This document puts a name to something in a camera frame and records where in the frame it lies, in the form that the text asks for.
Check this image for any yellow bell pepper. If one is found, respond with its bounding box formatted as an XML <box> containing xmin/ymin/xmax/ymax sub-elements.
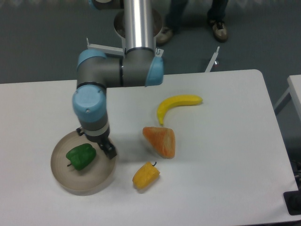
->
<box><xmin>132</xmin><ymin>161</ymin><xmax>160</xmax><ymax>190</ymax></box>

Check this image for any person left shoe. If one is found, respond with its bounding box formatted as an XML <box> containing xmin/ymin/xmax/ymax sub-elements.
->
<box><xmin>156</xmin><ymin>26</ymin><xmax>174</xmax><ymax>46</ymax></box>

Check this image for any person right shoe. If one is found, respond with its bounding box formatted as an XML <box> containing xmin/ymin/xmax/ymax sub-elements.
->
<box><xmin>207</xmin><ymin>20</ymin><xmax>229</xmax><ymax>43</ymax></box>

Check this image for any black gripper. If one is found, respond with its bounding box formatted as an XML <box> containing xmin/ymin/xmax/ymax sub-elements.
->
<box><xmin>76</xmin><ymin>127</ymin><xmax>117</xmax><ymax>160</ymax></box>

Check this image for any white side table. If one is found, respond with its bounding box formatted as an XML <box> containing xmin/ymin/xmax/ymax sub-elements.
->
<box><xmin>273</xmin><ymin>74</ymin><xmax>301</xmax><ymax>118</ymax></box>

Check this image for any orange bread wedge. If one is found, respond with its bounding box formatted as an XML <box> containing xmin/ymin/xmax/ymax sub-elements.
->
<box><xmin>143</xmin><ymin>127</ymin><xmax>175</xmax><ymax>159</ymax></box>

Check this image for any white table leg bracket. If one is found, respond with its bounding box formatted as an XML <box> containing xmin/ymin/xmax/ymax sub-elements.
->
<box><xmin>205</xmin><ymin>46</ymin><xmax>220</xmax><ymax>73</ymax></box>

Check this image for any green bell pepper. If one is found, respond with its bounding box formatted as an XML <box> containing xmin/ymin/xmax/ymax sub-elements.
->
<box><xmin>65</xmin><ymin>143</ymin><xmax>96</xmax><ymax>171</ymax></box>

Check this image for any beige round plate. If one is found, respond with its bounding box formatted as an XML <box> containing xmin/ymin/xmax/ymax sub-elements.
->
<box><xmin>50</xmin><ymin>131</ymin><xmax>118</xmax><ymax>195</ymax></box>

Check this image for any person shoe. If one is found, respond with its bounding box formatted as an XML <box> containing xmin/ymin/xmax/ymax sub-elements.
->
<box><xmin>207</xmin><ymin>20</ymin><xmax>229</xmax><ymax>43</ymax></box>
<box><xmin>156</xmin><ymin>26</ymin><xmax>174</xmax><ymax>46</ymax></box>

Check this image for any black device at edge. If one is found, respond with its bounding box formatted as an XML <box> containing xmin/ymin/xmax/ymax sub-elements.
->
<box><xmin>283</xmin><ymin>190</ymin><xmax>301</xmax><ymax>216</ymax></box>

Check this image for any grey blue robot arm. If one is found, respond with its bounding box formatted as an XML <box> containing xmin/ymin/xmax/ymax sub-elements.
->
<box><xmin>72</xmin><ymin>0</ymin><xmax>164</xmax><ymax>159</ymax></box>

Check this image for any yellow banana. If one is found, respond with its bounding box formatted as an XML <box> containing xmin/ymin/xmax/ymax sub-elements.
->
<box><xmin>157</xmin><ymin>95</ymin><xmax>203</xmax><ymax>126</ymax></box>

